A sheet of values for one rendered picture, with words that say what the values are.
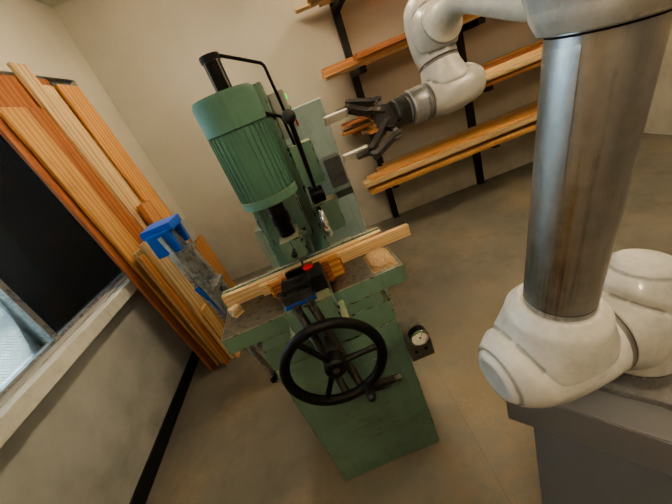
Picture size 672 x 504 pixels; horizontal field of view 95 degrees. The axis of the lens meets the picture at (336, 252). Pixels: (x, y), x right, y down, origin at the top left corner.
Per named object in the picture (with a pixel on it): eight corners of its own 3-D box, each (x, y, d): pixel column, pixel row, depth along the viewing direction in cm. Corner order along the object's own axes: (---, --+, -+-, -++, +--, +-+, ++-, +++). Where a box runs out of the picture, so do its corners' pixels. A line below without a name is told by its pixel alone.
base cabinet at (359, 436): (344, 483, 132) (272, 373, 101) (324, 379, 184) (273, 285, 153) (441, 441, 132) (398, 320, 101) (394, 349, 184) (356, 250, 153)
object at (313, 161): (305, 188, 113) (288, 148, 106) (303, 183, 121) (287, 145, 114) (326, 179, 113) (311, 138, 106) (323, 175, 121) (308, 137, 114)
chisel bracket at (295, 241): (290, 267, 100) (279, 244, 96) (288, 250, 112) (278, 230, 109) (311, 258, 100) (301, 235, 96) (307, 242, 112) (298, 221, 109)
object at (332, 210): (325, 234, 119) (313, 206, 114) (322, 228, 125) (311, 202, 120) (347, 225, 119) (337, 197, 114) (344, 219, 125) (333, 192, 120)
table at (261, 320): (224, 379, 87) (213, 365, 84) (236, 316, 114) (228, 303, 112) (422, 295, 88) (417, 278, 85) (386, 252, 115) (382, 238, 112)
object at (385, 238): (264, 296, 107) (259, 287, 105) (264, 293, 109) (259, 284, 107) (411, 234, 108) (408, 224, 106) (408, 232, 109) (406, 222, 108)
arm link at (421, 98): (417, 102, 88) (397, 110, 88) (421, 74, 79) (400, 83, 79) (432, 125, 85) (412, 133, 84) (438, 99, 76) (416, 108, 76)
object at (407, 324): (414, 362, 106) (408, 346, 102) (400, 339, 117) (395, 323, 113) (436, 353, 106) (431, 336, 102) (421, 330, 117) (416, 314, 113)
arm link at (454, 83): (426, 125, 88) (410, 80, 86) (476, 104, 88) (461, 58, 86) (442, 113, 77) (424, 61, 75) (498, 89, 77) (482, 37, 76)
